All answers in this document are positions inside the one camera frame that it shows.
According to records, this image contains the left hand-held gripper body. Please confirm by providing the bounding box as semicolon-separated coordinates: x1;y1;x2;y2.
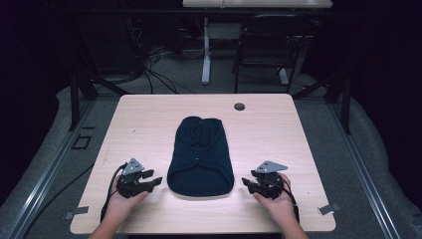
115;157;155;199

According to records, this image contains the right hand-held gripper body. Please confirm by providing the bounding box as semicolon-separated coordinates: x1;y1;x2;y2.
254;160;290;201

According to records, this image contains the dark navy small hooded garment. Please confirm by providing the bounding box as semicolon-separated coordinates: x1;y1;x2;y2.
166;116;235;198

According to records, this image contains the person's left hand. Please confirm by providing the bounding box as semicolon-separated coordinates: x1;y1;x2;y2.
105;180;149;227

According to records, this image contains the person's right hand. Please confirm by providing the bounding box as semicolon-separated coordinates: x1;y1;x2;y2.
253;173;299;231

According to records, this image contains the grey tape strip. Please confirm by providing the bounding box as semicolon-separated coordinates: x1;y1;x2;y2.
317;202;341;216
63;205;91;221

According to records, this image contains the black metal stand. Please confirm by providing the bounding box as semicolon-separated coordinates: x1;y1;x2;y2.
291;69;353;135
66;19;131;132

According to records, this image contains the black folding chair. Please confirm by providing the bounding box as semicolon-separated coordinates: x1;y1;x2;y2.
232;12;315;95

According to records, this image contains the dark cabinet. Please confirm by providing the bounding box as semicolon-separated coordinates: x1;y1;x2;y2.
81;14;142;76

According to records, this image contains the white desk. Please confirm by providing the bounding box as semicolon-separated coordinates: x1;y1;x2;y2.
181;0;333;87

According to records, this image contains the left hand-held gripper black cable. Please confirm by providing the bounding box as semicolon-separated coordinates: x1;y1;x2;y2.
100;162;129;223

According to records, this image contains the hand-held gripper black cable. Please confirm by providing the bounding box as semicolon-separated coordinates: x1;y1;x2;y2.
100;162;129;223
265;178;301;224

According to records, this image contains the right hand-held gripper black cable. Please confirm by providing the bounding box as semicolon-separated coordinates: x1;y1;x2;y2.
265;178;301;224

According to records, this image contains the long black floor cable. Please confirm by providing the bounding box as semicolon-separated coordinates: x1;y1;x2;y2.
20;161;96;239

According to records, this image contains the aluminium floor rail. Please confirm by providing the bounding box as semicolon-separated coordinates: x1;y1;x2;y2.
4;99;98;239
326;99;403;239

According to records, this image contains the bundle of floor cables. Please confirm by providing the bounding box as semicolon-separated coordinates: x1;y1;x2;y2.
140;44;205;96

